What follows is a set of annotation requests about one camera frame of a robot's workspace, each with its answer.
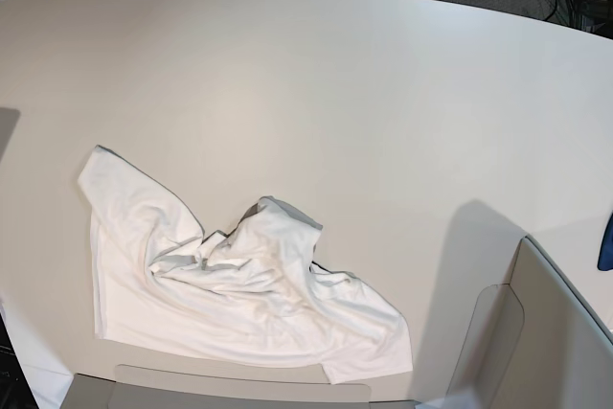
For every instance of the grey cardboard box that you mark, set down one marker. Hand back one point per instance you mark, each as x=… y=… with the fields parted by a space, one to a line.
x=533 y=342

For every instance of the blue cloth at edge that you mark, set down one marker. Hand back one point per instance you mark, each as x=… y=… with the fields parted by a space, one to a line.
x=605 y=259

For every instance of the white printed t-shirt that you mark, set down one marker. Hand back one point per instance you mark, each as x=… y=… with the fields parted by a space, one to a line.
x=254 y=296

